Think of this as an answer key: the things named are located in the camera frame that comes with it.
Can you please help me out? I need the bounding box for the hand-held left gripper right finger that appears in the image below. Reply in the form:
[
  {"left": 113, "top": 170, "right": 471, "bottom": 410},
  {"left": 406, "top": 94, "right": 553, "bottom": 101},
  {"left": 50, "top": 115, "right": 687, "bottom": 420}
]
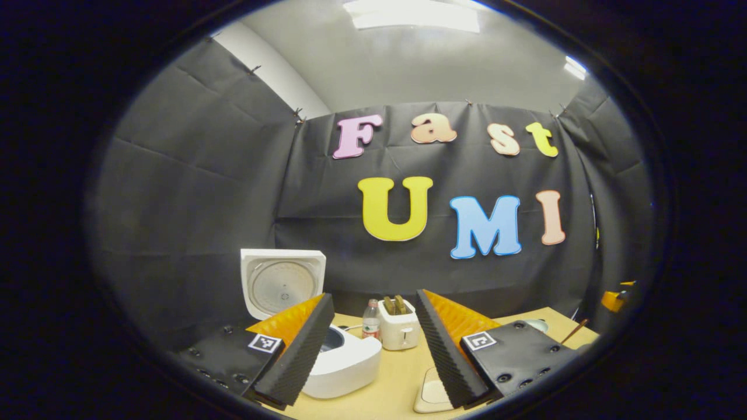
[{"left": 416, "top": 288, "right": 578, "bottom": 409}]

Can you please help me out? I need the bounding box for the white rice cooker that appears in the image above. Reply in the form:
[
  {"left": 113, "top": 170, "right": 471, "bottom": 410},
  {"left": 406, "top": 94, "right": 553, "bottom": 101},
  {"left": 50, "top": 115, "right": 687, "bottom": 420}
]
[{"left": 240, "top": 249, "right": 383, "bottom": 400}]

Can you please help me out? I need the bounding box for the brown wooden spoon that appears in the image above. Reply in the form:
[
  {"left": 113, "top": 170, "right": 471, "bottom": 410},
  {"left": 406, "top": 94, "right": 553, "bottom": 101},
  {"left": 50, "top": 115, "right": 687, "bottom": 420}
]
[{"left": 560, "top": 318, "right": 589, "bottom": 345}]

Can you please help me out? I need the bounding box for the cream square dish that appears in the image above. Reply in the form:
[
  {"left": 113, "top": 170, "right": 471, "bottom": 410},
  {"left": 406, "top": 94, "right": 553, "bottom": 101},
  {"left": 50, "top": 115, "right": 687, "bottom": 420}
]
[{"left": 413, "top": 366, "right": 453, "bottom": 414}]

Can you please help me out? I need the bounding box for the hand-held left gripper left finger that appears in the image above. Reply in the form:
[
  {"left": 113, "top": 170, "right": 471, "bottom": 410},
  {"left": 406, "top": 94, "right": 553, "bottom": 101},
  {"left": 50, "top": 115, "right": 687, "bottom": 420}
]
[{"left": 175, "top": 292, "right": 335, "bottom": 409}]

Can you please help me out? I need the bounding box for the clear plastic water bottle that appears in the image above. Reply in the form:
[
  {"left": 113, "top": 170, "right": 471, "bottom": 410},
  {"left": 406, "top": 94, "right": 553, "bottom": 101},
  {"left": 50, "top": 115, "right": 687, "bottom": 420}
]
[{"left": 362, "top": 299, "right": 382, "bottom": 341}]

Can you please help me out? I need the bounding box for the white toaster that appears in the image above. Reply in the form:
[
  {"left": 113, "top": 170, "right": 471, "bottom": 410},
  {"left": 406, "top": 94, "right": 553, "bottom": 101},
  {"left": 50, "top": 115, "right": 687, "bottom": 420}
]
[{"left": 378, "top": 299, "right": 421, "bottom": 351}]

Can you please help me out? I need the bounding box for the large ceiling light panel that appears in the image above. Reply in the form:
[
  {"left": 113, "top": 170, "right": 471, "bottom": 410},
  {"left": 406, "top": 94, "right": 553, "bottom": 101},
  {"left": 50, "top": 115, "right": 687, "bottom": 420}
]
[{"left": 343, "top": 0, "right": 480, "bottom": 33}]

